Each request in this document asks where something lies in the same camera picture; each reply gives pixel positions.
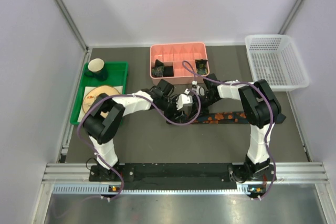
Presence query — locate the rolled navy yellow floral tie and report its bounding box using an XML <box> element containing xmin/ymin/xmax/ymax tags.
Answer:
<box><xmin>195</xmin><ymin>59</ymin><xmax>208</xmax><ymax>76</ymax></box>

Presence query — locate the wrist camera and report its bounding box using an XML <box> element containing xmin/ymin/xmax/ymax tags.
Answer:
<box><xmin>176</xmin><ymin>94</ymin><xmax>193</xmax><ymax>110</ymax></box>
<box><xmin>191</xmin><ymin>80</ymin><xmax>205</xmax><ymax>97</ymax></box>

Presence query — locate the rolled dark floral tie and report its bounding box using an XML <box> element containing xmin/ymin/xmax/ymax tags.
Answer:
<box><xmin>151</xmin><ymin>59</ymin><xmax>165</xmax><ymax>78</ymax></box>

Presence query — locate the white perforated plastic basket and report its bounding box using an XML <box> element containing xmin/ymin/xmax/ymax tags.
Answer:
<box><xmin>245</xmin><ymin>35</ymin><xmax>309</xmax><ymax>92</ymax></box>

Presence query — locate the grey slotted cable duct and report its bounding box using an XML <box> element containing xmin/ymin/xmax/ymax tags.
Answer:
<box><xmin>52</xmin><ymin>184</ymin><xmax>262</xmax><ymax>195</ymax></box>

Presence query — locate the green plastic tray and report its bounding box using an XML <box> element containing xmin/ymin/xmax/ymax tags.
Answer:
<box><xmin>70</xmin><ymin>61</ymin><xmax>129</xmax><ymax>125</ymax></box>

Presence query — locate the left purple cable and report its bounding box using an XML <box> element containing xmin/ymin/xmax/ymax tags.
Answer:
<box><xmin>76</xmin><ymin>93</ymin><xmax>203</xmax><ymax>201</ymax></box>

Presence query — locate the round painted wooden plate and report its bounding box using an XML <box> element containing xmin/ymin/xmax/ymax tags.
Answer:
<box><xmin>82</xmin><ymin>85</ymin><xmax>122</xmax><ymax>117</ymax></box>

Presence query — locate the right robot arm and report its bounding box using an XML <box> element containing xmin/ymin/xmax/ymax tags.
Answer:
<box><xmin>202</xmin><ymin>77</ymin><xmax>281</xmax><ymax>183</ymax></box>

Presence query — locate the aluminium frame rail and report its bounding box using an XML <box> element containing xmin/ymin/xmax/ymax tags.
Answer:
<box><xmin>54</xmin><ymin>0</ymin><xmax>89</xmax><ymax>51</ymax></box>

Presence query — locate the black orange floral tie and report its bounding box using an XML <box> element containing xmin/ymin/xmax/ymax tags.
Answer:
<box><xmin>167</xmin><ymin>110</ymin><xmax>286</xmax><ymax>125</ymax></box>

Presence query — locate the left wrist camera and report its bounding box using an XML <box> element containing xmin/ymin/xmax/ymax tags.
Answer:
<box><xmin>176</xmin><ymin>94</ymin><xmax>193</xmax><ymax>110</ymax></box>

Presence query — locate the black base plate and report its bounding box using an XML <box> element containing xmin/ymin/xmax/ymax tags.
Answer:
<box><xmin>88</xmin><ymin>162</ymin><xmax>278</xmax><ymax>190</ymax></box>

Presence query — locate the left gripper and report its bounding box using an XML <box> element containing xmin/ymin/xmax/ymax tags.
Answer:
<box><xmin>159</xmin><ymin>94</ymin><xmax>184</xmax><ymax>124</ymax></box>

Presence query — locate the pink divided organizer box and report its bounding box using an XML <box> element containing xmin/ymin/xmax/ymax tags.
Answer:
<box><xmin>150</xmin><ymin>42</ymin><xmax>209</xmax><ymax>85</ymax></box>

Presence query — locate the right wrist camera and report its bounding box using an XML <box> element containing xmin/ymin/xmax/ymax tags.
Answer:
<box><xmin>191</xmin><ymin>80</ymin><xmax>205</xmax><ymax>97</ymax></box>

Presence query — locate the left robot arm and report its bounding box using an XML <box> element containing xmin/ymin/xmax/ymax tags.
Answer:
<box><xmin>81</xmin><ymin>80</ymin><xmax>193</xmax><ymax>180</ymax></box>

